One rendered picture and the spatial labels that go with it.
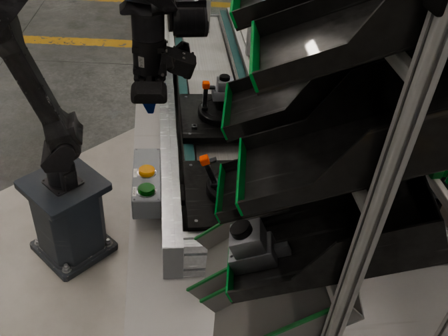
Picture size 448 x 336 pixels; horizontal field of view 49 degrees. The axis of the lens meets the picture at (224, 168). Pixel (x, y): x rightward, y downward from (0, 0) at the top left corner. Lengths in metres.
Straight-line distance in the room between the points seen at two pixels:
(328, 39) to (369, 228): 0.20
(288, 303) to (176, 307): 0.34
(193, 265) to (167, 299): 0.09
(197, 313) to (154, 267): 0.16
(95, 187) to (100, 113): 2.26
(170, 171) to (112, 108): 2.11
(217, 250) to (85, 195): 0.29
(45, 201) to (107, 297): 0.24
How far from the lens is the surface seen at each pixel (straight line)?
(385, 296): 1.19
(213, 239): 0.98
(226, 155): 1.38
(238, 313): 0.87
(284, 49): 0.53
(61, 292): 1.13
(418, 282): 1.25
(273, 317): 0.81
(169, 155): 1.30
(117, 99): 3.43
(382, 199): 0.51
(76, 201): 1.02
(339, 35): 0.52
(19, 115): 3.36
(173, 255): 1.07
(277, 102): 0.71
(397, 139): 0.47
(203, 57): 1.89
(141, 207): 1.17
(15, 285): 1.17
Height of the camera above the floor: 1.74
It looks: 38 degrees down
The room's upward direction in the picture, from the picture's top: 5 degrees clockwise
